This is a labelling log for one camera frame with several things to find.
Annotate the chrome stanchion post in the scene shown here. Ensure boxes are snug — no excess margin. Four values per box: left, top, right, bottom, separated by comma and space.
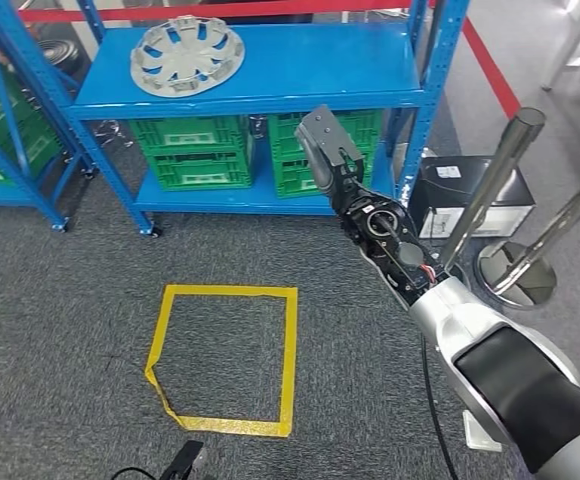
435, 107, 547, 293
476, 158, 580, 311

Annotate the white table frame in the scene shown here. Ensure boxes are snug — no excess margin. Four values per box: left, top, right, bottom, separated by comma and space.
540, 0, 580, 94

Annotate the plain silver floor socket plate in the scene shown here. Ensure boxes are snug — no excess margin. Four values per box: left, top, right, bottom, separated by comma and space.
461, 409, 504, 454

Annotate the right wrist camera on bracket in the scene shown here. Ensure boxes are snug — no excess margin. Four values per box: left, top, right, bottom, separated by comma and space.
300, 104, 366, 193

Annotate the silver plastic wheel cover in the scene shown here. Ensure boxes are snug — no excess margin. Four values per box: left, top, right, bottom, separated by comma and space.
129, 14, 246, 99

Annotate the red barrier belt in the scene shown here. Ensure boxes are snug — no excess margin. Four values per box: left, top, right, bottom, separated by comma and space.
17, 0, 414, 26
461, 16, 522, 121

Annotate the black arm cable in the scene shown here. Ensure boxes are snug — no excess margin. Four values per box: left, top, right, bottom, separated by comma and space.
110, 466, 163, 480
420, 334, 460, 480

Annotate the yellow floor tape square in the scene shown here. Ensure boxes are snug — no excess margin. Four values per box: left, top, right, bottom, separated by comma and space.
144, 284, 300, 440

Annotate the blue metal shelf rack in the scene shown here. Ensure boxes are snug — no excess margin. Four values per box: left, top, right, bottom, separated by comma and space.
0, 0, 96, 233
0, 0, 471, 240

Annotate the black cardboard box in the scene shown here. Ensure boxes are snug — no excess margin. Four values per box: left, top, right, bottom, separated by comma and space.
407, 155, 537, 241

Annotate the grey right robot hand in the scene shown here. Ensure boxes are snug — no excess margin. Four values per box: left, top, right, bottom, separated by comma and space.
295, 123, 328, 175

